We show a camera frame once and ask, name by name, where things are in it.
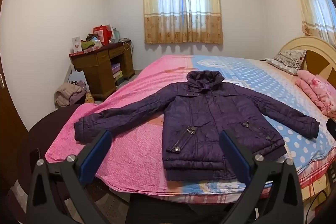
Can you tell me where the brown wooden desk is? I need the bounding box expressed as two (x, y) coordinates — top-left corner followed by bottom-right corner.
(69, 42), (135, 100)

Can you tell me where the striped patterned pillow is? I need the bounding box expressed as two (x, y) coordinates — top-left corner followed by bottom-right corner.
(265, 49), (307, 75)

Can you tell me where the red gift bag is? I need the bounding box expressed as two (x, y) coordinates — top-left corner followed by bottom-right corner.
(93, 25), (112, 46)

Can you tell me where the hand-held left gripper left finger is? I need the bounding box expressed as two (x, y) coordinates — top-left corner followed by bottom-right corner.
(26, 130), (113, 224)

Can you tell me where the yellow patterned window curtain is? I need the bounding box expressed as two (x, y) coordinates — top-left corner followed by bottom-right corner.
(142, 0), (223, 44)

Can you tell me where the white paper bag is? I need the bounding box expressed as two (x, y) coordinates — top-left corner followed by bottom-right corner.
(68, 70), (90, 93)

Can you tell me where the purple quilted jacket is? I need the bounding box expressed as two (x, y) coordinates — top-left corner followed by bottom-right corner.
(74, 70), (320, 182)

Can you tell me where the cream wooden bed headboard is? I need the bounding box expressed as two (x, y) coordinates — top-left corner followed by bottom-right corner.
(273, 36), (336, 83)

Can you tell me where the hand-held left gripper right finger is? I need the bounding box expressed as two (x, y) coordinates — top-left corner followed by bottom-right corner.
(219, 130), (305, 224)

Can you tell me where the bed with pink-blue cover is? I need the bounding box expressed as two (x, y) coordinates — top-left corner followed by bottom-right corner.
(45, 54), (336, 203)

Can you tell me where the pile of beige clothes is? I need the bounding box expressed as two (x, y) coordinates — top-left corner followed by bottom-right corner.
(55, 81), (87, 106)

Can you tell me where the folded pink floral blanket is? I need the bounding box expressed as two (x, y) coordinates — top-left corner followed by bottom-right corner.
(295, 70), (336, 118)

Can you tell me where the stack of colourful boxes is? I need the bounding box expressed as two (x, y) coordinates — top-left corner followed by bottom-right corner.
(112, 63), (124, 85)

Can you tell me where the white printed box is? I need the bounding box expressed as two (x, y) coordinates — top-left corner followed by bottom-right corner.
(72, 36), (84, 52)

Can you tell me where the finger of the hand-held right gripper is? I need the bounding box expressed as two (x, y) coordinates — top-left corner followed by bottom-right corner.
(326, 118), (336, 141)

